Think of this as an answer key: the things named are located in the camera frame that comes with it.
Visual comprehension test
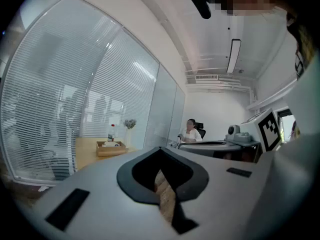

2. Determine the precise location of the person's yellow plaid shirt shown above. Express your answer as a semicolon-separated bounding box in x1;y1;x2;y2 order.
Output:
286;8;320;81

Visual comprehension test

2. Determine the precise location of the black head-worn camera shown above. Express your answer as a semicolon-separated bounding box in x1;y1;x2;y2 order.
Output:
187;0;212;20

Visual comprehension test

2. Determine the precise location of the long ceiling light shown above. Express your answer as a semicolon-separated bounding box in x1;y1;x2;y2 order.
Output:
225;38;242;75

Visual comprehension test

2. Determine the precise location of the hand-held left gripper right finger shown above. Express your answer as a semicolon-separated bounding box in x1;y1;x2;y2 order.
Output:
159;146;266;240

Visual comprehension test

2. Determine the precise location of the soft tissue pack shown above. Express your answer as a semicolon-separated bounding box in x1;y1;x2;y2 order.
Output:
101;140;121;148

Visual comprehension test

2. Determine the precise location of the wooden box with plastic bag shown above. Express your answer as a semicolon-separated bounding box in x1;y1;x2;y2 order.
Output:
95;140;127;158

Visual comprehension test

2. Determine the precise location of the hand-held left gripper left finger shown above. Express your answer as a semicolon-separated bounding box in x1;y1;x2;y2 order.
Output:
23;146;181;240

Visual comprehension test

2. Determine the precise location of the white vase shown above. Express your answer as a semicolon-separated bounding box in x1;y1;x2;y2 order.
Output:
124;128;132;149

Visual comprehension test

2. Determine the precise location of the red cap water bottle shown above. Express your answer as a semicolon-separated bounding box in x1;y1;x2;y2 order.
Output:
107;123;117;143

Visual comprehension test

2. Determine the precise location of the small flower bouquet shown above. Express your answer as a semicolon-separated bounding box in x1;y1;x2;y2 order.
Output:
123;118;138;130

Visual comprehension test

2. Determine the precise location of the black office chair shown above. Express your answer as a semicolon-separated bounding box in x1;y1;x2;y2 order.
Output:
194;121;207;140

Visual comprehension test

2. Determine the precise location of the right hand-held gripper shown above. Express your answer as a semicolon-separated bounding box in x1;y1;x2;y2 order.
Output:
177;107;283;159

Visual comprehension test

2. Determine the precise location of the white air vent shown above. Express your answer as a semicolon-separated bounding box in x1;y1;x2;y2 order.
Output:
194;74;219;81

